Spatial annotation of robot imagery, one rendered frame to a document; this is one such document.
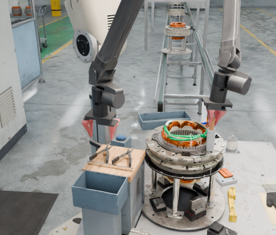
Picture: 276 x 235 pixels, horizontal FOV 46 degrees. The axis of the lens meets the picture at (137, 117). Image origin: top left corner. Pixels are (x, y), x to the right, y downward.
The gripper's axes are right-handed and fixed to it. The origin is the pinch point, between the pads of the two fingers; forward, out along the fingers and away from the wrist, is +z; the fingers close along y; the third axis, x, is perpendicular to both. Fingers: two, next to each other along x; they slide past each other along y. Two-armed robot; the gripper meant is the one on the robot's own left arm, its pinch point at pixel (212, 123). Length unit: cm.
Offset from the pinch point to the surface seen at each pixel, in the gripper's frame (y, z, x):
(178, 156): -12.0, 12.6, -4.9
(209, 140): -0.3, 6.5, -1.2
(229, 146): 30, 36, 53
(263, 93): 188, 99, 364
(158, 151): -19.0, 13.3, -0.8
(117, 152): -34.4, 17.8, 4.3
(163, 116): -11.8, 17.7, 45.1
